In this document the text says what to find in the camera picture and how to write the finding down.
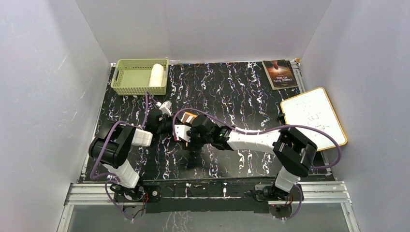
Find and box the white towel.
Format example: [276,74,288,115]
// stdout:
[148,63,164,87]

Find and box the orange patterned towel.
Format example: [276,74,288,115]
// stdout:
[181,112,197,126]

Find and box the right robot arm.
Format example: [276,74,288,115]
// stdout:
[174,115,317,200]

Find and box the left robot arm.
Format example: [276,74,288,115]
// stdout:
[88,109,172,201]

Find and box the light green plastic basket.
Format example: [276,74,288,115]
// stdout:
[111,58,169,96]

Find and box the dark book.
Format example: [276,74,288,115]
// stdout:
[262,59,297,90]

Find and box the wood framed whiteboard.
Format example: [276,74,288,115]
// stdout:
[280,87,348,146]

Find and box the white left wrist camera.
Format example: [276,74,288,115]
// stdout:
[156,101,172,116]

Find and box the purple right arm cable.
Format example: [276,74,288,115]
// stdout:
[172,108,343,221]

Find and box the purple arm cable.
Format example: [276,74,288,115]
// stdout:
[172,108,343,221]
[89,91,161,221]

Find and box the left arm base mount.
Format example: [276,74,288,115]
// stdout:
[109,184,161,203]

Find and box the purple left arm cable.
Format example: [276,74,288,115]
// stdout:
[89,91,161,221]

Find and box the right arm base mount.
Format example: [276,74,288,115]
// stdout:
[250,184,305,204]

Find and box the aluminium rail frame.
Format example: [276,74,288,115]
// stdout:
[57,179,359,232]

